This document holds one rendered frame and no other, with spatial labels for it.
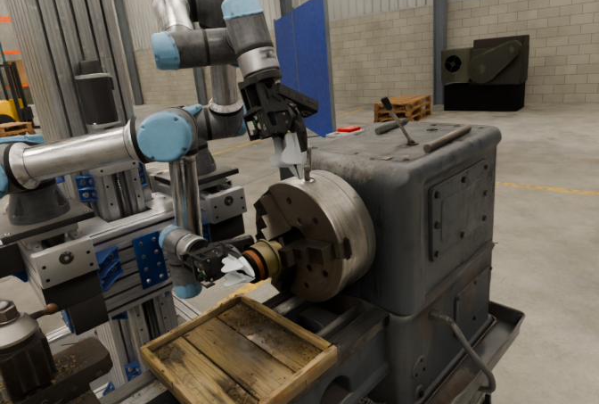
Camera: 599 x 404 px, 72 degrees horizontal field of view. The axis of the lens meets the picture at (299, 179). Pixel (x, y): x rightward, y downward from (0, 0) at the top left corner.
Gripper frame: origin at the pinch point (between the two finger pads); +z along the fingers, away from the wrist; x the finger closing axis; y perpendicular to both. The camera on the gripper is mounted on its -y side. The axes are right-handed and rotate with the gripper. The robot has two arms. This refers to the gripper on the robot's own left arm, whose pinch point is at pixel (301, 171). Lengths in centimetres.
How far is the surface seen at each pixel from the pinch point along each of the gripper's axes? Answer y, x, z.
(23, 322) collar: 49, -23, 10
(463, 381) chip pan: -46, -11, 77
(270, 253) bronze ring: 2.9, -15.4, 16.0
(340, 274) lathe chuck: -7.5, -6.2, 25.2
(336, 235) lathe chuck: -7.5, -3.9, 16.2
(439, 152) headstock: -43.0, 4.8, 6.8
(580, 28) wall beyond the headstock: -989, -175, -79
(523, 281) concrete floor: -205, -60, 117
